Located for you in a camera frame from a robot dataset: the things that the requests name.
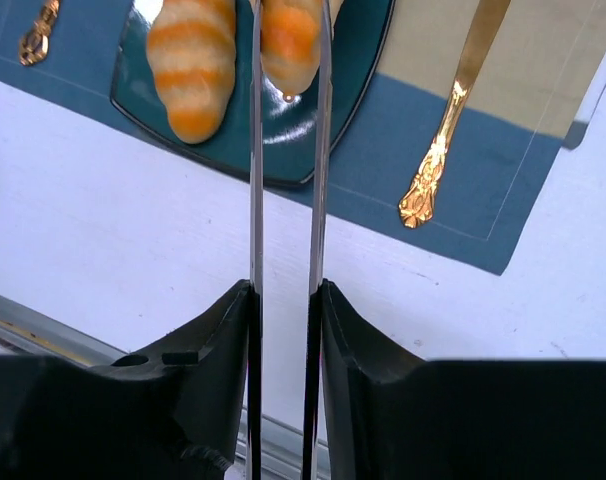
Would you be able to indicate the teal square plate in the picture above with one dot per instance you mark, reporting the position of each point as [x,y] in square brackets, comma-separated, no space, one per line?
[288,128]

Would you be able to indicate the gold knife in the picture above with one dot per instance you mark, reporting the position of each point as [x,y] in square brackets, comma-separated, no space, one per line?
[418,204]

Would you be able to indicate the metal tongs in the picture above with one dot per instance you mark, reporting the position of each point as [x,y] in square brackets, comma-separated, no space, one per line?
[314,330]

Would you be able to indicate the blue and beige placemat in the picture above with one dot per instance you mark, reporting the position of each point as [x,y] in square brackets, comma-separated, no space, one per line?
[393,66]

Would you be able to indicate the aluminium table frame rail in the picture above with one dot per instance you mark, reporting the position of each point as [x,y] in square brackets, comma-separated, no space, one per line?
[29,331]

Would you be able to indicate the striped orange bread roll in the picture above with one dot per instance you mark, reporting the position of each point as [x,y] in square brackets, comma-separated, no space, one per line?
[191,51]

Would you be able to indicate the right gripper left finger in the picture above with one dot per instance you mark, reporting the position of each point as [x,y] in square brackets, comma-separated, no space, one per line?
[170,410]

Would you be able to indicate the gold fork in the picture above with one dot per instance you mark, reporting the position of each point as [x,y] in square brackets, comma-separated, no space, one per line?
[34,45]

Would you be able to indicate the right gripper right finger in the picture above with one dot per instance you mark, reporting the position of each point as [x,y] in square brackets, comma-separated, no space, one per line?
[392,415]

